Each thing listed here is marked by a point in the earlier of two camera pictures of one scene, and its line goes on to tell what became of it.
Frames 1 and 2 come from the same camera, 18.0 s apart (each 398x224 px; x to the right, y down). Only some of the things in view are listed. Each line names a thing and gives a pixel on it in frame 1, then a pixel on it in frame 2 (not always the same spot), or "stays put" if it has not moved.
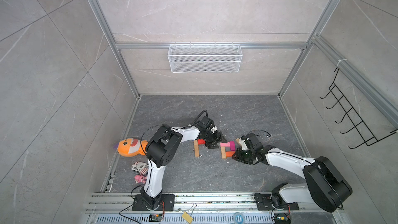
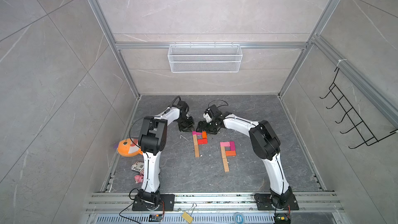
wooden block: (238, 141) -> (226, 165)
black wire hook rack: (369, 138) stays put
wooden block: (196, 150) stays put
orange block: (229, 154) stays put
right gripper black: (238, 156) -> (204, 124)
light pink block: (225, 144) stays put
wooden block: (223, 151) stays put
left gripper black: (217, 140) -> (191, 127)
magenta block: (232, 147) stays put
